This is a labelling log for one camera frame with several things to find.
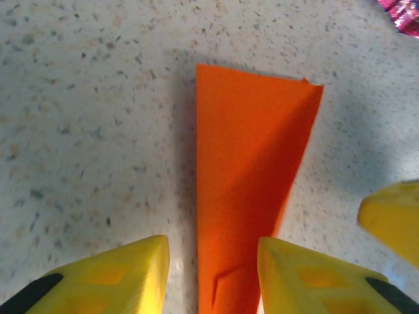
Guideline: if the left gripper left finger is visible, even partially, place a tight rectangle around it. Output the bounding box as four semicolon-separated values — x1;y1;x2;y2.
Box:
0;234;170;314

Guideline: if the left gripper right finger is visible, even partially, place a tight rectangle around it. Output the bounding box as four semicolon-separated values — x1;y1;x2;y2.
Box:
257;236;419;314

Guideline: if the orange cloth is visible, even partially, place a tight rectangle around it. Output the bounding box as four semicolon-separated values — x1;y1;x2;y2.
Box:
195;63;325;314

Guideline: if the purple berries candy bag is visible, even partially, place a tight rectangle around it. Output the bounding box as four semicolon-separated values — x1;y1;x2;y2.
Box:
375;0;419;37

